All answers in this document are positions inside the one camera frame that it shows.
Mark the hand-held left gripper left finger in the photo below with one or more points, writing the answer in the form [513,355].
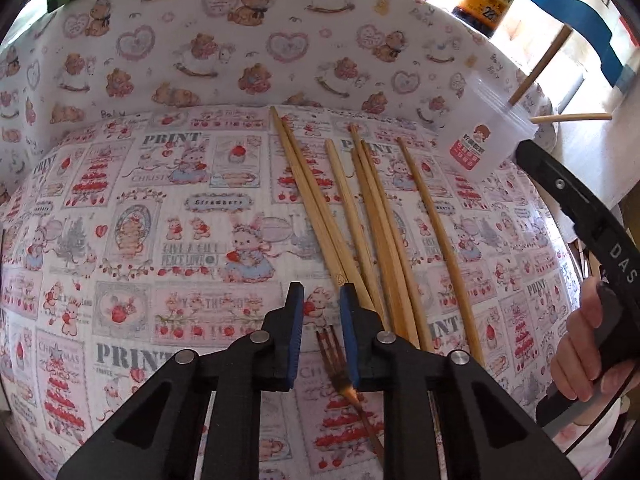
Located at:
[296,330]

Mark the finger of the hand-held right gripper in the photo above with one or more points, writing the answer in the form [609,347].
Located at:
[555,180]

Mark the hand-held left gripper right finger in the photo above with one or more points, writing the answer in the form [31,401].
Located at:
[350,340]

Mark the wooden fork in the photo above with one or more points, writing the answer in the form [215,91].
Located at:
[369,425]

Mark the translucent plastic cup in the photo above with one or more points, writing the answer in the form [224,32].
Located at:
[480,125]

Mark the bunch of wooden chopsticks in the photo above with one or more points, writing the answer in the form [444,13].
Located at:
[380,250]

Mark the person's right hand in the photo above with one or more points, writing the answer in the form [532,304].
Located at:
[575,355]

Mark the strawberry print cloth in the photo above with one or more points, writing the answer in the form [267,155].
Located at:
[150,260]

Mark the person's white clothing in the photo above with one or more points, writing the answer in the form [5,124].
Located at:
[595,445]

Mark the bear print cloth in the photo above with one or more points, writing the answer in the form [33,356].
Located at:
[200,60]

